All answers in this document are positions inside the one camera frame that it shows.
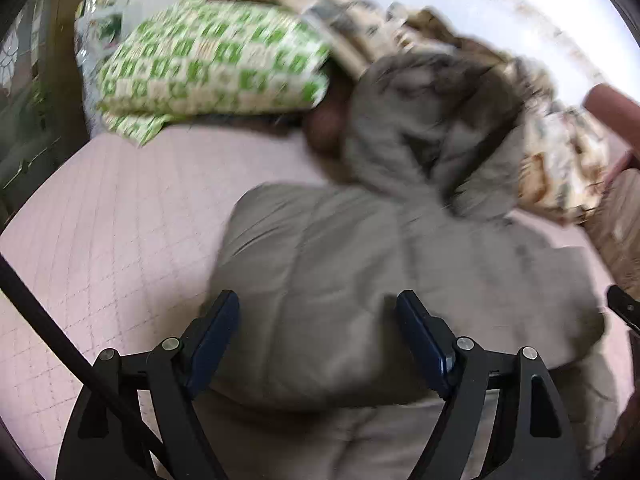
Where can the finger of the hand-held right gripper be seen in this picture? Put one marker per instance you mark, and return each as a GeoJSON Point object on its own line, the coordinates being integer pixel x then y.
{"type": "Point", "coordinates": [622, 305]}

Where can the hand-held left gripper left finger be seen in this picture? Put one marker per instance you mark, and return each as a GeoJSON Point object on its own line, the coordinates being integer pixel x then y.
{"type": "Point", "coordinates": [215, 332]}

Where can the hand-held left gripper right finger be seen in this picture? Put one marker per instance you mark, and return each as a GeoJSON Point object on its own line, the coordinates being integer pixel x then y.
{"type": "Point", "coordinates": [425, 340]}

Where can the grey padded jacket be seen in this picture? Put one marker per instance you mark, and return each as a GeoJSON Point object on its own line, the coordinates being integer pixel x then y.
{"type": "Point", "coordinates": [350, 260]}

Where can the padded bed headboard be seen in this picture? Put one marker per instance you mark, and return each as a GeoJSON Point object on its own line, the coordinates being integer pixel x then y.
{"type": "Point", "coordinates": [620, 220]}

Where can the beige brown patterned blanket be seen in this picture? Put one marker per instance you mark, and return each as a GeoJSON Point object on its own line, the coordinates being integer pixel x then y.
{"type": "Point", "coordinates": [560, 170]}

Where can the green checkered pillow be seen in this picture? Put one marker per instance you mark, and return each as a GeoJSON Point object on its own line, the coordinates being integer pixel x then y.
{"type": "Point", "coordinates": [210, 65]}

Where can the green white plastic bag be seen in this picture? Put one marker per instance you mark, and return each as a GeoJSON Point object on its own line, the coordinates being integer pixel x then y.
{"type": "Point", "coordinates": [97, 25]}

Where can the window with wooden frame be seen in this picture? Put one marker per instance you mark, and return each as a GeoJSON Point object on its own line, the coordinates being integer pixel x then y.
{"type": "Point", "coordinates": [35, 85]}

